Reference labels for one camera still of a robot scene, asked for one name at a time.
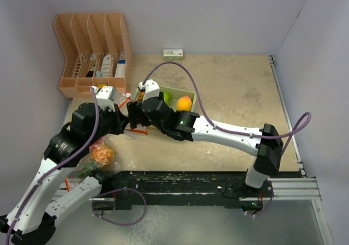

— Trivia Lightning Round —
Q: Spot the pink desk organizer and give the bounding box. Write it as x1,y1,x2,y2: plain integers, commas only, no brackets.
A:
53,13,133,98

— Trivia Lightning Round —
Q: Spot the white tube in organizer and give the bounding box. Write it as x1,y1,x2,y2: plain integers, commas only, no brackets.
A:
100,54,112,77

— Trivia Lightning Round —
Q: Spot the yellow orange toy fruit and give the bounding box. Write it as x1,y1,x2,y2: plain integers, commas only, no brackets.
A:
176,95,192,111

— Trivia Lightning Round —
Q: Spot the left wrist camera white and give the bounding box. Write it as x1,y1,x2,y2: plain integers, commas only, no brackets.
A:
92,86,117,112

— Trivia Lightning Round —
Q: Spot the toy pineapple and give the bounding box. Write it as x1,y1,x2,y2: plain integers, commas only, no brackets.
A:
73,143,116,178

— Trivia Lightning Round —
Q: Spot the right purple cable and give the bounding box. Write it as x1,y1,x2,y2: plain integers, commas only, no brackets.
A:
141,61,312,150

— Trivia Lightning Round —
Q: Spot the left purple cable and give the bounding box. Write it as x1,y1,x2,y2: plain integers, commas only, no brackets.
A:
5,86,100,245

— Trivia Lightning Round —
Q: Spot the green plastic basket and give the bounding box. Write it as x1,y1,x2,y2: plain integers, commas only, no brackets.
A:
135,85,197,133

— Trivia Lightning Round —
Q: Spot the white blue box in organizer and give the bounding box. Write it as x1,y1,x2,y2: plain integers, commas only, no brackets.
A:
114,51,126,77

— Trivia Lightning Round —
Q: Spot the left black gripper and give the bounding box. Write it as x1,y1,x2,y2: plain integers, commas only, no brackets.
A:
87,102,130,145

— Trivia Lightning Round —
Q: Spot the clear zip bag orange zipper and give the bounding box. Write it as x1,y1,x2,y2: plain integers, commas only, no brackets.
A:
64,135,121,192

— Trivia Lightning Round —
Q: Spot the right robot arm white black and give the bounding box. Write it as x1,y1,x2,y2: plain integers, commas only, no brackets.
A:
127,97,284,196

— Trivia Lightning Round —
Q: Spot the green toy lime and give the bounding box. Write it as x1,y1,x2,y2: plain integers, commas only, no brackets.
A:
163,92,172,106

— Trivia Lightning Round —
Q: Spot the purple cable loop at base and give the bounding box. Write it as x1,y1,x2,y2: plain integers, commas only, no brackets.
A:
91,187,148,226

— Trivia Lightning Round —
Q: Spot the small white green box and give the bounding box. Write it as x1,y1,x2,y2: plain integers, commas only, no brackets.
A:
163,49,184,61

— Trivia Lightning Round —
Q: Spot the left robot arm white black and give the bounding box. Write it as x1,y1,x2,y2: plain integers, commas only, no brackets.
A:
1,103,129,244

